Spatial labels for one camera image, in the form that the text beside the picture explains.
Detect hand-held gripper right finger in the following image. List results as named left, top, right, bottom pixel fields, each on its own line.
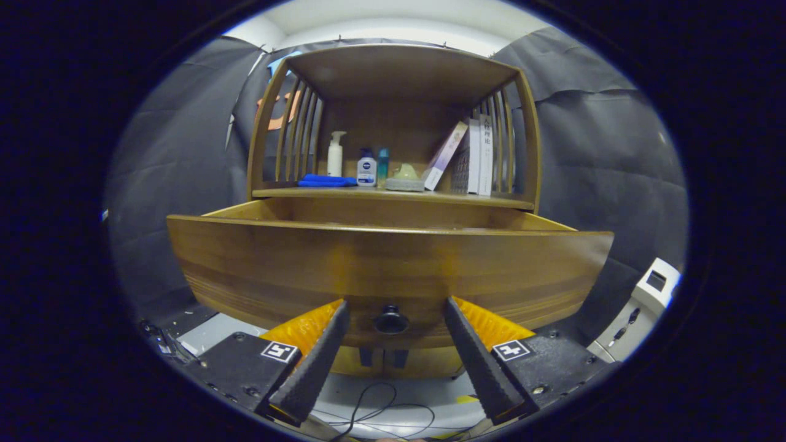
left=443, top=297, right=618, bottom=425

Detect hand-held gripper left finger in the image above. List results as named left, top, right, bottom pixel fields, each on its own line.
left=181, top=299, right=352, bottom=428

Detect wooden drawer with black knob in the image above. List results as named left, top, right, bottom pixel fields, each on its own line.
left=166, top=196, right=615, bottom=351

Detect wooden countertop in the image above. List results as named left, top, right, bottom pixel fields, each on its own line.
left=252, top=186, right=536, bottom=211

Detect wooden cabinet with slatted shelf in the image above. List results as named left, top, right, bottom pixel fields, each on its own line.
left=246, top=43, right=542, bottom=380

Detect black floor device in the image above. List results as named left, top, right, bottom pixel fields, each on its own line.
left=140, top=319, right=185, bottom=363

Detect white machine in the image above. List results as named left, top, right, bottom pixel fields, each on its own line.
left=586, top=258, right=682, bottom=363

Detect blue cloth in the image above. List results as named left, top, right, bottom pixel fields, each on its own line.
left=298, top=174, right=358, bottom=188

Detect white lotion bottle blue cap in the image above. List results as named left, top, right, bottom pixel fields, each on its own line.
left=357, top=148, right=378, bottom=187

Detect white pump bottle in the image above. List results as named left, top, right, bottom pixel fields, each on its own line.
left=327, top=131, right=348, bottom=177

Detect white book black characters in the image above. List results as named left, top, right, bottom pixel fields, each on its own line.
left=478, top=114, right=495, bottom=197

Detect dark patterned cover book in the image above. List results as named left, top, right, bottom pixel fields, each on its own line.
left=451, top=118, right=481, bottom=195

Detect pink purple book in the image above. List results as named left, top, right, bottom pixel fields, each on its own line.
left=422, top=121, right=469, bottom=192

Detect black floor cable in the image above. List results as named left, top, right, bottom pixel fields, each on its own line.
left=329, top=382, right=438, bottom=441

